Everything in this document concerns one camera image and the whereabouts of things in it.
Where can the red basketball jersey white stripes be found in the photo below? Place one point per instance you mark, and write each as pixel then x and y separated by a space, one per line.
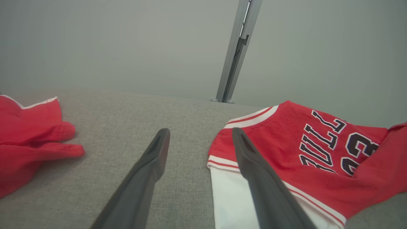
pixel 286 136

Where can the grey metal partition post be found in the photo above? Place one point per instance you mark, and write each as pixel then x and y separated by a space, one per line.
pixel 237 47

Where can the red shorts with white trim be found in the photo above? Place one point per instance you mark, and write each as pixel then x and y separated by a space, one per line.
pixel 25 136

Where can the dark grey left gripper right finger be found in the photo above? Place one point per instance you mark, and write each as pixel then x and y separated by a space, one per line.
pixel 270 197

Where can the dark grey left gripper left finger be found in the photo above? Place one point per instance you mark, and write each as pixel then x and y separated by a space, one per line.
pixel 136 190

